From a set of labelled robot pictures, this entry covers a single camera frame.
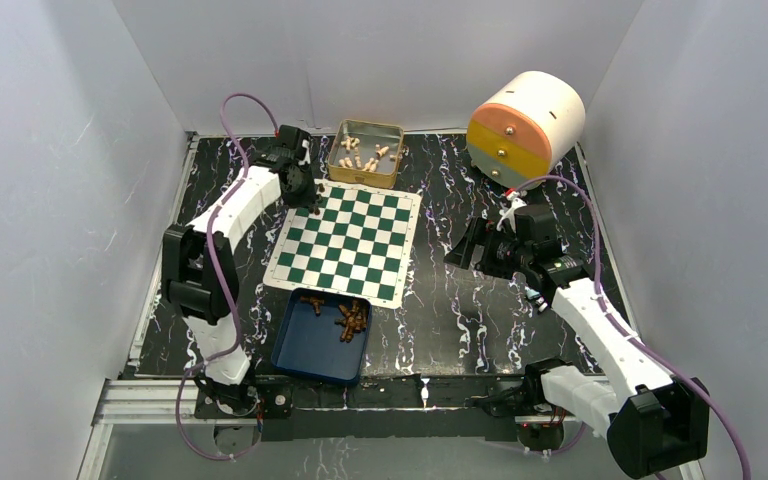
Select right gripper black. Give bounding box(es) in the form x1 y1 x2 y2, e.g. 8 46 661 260
443 216 532 280

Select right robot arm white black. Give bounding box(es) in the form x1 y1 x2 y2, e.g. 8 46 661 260
444 205 710 479

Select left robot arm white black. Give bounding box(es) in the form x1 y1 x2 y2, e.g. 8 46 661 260
161 125 323 416

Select light wooden chess pieces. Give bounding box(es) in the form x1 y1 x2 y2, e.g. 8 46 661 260
332 136 401 174

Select green white chess board mat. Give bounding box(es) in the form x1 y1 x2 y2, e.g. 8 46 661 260
263 180 422 309

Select pile of brown chess pieces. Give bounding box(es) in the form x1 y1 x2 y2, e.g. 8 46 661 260
334 300 368 343

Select gold metal tin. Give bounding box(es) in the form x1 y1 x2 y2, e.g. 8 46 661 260
327 119 405 189

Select round mini drawer cabinet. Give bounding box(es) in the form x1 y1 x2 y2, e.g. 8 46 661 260
466 71 586 188

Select blue plastic tray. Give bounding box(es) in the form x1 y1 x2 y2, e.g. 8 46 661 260
271 288 372 386

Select black base bar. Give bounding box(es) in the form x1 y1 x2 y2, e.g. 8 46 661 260
194 374 581 450

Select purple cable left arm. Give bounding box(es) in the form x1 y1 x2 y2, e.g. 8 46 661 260
175 92 281 462

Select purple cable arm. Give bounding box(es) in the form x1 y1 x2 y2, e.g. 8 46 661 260
175 92 281 462
513 174 753 480

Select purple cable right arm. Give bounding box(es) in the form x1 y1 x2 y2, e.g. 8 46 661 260
513 174 753 480

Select aluminium rail frame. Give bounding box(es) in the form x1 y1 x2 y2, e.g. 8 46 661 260
81 134 620 479

